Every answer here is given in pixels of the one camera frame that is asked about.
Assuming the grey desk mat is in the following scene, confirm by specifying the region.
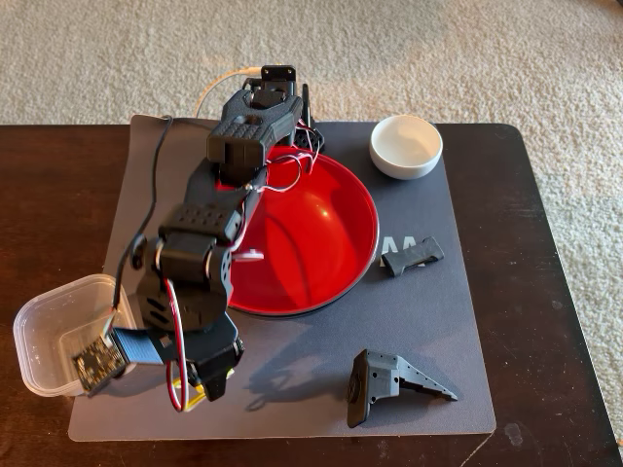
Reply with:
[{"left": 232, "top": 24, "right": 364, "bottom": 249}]
[{"left": 67, "top": 114, "right": 497, "bottom": 443}]

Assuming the small black clip part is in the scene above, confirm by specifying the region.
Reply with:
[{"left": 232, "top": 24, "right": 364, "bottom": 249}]
[{"left": 380, "top": 236, "right": 446, "bottom": 278}]

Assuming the yellow rubber band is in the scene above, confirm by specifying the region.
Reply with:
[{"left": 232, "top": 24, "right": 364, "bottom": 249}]
[{"left": 184, "top": 368, "right": 237, "bottom": 413}]

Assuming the white power cable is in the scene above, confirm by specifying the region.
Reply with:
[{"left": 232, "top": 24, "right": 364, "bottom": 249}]
[{"left": 194, "top": 65, "right": 264, "bottom": 119}]

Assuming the small white bowl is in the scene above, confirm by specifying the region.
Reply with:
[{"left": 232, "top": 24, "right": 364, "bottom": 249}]
[{"left": 368, "top": 114, "right": 444, "bottom": 181}]

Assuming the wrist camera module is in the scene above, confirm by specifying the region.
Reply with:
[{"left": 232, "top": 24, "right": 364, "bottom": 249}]
[{"left": 71, "top": 324, "right": 166, "bottom": 398}]

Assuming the red bowl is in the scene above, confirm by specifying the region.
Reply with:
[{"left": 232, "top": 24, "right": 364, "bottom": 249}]
[{"left": 226, "top": 145, "right": 381, "bottom": 320}]

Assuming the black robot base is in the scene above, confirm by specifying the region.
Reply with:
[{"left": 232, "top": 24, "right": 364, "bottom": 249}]
[{"left": 241, "top": 64, "right": 326, "bottom": 153}]

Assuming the red white servo wire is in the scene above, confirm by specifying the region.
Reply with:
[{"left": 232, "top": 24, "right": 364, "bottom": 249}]
[
  {"left": 163, "top": 276, "right": 192, "bottom": 413},
  {"left": 250, "top": 124, "right": 325, "bottom": 196}
]

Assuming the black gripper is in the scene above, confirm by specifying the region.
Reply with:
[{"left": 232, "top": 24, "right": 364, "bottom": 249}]
[{"left": 134, "top": 274, "right": 245, "bottom": 404}]

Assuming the black camera cable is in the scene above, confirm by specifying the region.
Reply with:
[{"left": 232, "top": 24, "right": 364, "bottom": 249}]
[{"left": 110, "top": 114, "right": 175, "bottom": 315}]

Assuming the black printed jaw part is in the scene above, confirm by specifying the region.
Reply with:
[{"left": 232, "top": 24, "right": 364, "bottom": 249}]
[{"left": 346, "top": 348, "right": 459, "bottom": 429}]

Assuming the clear plastic container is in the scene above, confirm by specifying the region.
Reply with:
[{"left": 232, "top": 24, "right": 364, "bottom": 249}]
[{"left": 12, "top": 273, "right": 140, "bottom": 399}]

